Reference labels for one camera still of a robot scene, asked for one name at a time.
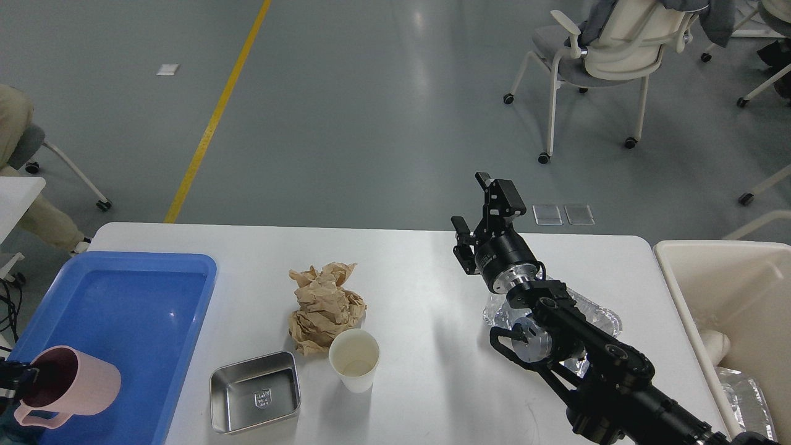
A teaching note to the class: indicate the white office chair grey seat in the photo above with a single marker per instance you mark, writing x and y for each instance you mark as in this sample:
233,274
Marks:
629,47

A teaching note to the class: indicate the white paper cup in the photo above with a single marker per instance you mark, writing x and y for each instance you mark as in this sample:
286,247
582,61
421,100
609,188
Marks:
354,356

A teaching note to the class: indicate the stainless steel rectangular tray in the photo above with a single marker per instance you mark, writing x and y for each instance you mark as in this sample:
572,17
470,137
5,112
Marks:
254,393

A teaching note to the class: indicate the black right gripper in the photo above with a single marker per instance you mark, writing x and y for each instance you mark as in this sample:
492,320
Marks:
500,253

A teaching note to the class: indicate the white floor marker tile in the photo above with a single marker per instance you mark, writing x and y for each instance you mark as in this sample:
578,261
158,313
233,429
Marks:
167,69

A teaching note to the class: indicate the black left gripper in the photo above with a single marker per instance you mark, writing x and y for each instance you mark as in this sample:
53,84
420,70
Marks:
17,379

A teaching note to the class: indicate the crumpled brown paper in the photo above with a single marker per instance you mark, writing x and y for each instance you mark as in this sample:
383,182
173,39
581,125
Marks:
325,308

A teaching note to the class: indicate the blue plastic tray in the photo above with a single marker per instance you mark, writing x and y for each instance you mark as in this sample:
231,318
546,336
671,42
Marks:
141,312

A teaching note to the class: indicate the beige plastic bin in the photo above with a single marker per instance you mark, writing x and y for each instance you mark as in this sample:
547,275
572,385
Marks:
740,289

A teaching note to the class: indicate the white side table left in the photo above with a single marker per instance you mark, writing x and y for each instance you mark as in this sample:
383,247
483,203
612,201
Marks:
17,194

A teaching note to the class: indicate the floor outlet plate right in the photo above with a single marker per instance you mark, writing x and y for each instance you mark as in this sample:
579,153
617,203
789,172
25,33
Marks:
579,215

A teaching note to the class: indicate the foil piece in bin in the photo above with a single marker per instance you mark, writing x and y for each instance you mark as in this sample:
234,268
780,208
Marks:
747,405

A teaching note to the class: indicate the pink plastic mug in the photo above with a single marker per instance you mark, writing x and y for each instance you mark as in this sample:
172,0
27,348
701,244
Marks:
68,383

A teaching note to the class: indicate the grey jacket on chair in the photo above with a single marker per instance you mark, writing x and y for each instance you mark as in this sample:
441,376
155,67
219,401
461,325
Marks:
717,19

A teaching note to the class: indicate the crumpled aluminium foil container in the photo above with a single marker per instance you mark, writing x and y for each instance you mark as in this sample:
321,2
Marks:
498,312

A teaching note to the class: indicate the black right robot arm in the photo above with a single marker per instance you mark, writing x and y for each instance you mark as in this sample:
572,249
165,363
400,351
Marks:
605,384

